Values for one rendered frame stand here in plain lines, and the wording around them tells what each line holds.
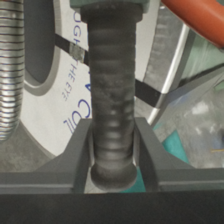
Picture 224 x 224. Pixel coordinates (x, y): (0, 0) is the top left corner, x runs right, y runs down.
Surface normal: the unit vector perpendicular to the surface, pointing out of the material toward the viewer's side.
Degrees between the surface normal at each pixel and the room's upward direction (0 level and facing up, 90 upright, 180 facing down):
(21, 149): 0
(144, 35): 90
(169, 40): 89
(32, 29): 23
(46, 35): 18
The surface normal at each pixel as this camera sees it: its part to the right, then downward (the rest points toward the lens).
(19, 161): 0.63, -0.22
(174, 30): -0.66, 0.30
